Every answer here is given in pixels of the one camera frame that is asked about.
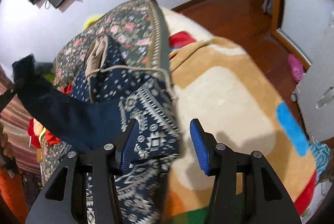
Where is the navy patterned hooded garment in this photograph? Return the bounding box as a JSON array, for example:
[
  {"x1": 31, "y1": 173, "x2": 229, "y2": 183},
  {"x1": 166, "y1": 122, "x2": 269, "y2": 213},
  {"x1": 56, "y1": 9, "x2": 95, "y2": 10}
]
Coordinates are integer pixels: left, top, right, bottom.
[{"x1": 13, "y1": 34, "x2": 180, "y2": 223}]

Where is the person's left hand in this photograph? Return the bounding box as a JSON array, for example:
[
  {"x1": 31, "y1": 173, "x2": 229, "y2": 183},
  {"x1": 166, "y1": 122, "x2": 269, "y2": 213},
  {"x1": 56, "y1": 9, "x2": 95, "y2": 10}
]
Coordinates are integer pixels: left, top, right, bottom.
[{"x1": 0, "y1": 123, "x2": 14, "y2": 158}]

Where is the red folded cloth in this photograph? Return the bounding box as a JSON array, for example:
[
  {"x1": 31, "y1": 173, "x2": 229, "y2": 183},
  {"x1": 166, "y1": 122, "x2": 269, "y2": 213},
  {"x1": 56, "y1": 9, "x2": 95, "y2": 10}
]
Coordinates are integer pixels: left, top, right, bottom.
[{"x1": 27, "y1": 84, "x2": 75, "y2": 149}]

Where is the tan cream plush blanket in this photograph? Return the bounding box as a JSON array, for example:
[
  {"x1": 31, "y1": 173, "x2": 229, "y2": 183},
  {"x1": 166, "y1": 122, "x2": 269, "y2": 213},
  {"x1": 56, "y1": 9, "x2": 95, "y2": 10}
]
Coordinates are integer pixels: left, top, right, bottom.
[{"x1": 162, "y1": 8, "x2": 316, "y2": 223}]

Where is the pink slipper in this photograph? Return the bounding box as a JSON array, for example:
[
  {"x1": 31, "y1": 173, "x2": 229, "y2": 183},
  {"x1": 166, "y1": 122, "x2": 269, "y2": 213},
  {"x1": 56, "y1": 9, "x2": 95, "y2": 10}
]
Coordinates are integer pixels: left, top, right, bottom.
[{"x1": 288, "y1": 54, "x2": 305, "y2": 83}]

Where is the floral green bedspread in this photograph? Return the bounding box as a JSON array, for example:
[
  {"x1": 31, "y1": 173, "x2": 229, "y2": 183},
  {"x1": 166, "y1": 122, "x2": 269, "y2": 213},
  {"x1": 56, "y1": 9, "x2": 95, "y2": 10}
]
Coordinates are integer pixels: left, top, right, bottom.
[{"x1": 40, "y1": 0, "x2": 173, "y2": 185}]

